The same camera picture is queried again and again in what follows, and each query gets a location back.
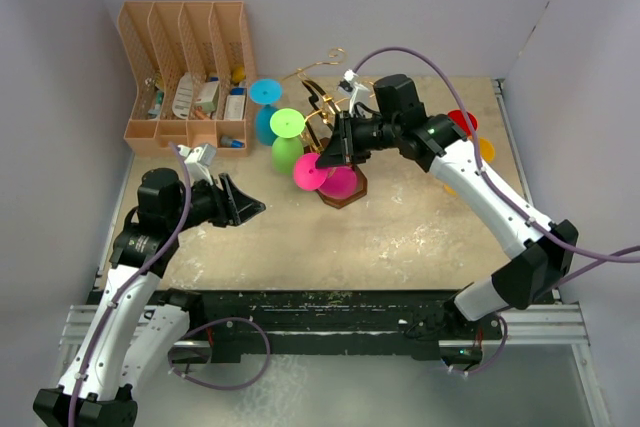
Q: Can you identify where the grey and blue stamp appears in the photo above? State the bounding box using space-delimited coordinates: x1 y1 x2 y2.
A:
219 135 245 149

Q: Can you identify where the blue wine glass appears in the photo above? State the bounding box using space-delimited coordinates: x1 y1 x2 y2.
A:
249 78 282 146

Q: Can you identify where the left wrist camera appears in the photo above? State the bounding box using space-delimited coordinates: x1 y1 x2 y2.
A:
179 143 217 185

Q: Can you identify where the yellow wine glass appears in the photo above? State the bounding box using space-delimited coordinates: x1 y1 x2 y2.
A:
443 136 496 197

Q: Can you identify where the green wine glass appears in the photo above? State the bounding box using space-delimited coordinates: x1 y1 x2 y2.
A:
270 108 305 175

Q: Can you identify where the red wine glass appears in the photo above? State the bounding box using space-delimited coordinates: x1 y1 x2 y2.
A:
447 109 478 137

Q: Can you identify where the peach plastic desk organizer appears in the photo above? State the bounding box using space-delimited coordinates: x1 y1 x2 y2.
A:
117 0 258 158

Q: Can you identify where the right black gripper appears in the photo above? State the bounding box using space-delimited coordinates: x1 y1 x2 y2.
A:
316 110 400 169

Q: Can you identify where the yellow round item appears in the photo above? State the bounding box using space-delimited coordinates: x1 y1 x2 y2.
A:
231 65 246 84

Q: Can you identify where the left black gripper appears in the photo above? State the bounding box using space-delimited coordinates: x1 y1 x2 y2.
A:
167 172 264 233

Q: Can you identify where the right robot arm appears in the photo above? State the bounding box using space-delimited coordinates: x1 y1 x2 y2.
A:
316 71 578 338

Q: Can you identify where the white instruction card box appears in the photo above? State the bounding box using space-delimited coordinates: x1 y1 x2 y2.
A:
223 87 246 121

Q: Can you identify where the green and white box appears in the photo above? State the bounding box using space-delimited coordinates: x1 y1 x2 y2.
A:
194 80 219 114

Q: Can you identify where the pink wine glass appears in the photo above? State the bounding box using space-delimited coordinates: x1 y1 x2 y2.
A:
293 153 358 200

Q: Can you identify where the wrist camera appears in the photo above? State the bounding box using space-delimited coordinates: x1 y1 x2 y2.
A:
336 70 372 118
179 143 217 185

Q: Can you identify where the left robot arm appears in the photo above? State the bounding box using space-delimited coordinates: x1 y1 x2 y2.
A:
33 168 266 426

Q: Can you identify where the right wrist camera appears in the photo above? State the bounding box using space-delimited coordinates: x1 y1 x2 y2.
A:
336 70 372 118

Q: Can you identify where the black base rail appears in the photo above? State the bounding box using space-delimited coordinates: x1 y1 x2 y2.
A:
89 288 556 363

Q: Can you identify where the gold and black glass rack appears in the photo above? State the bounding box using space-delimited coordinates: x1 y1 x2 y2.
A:
282 47 367 209

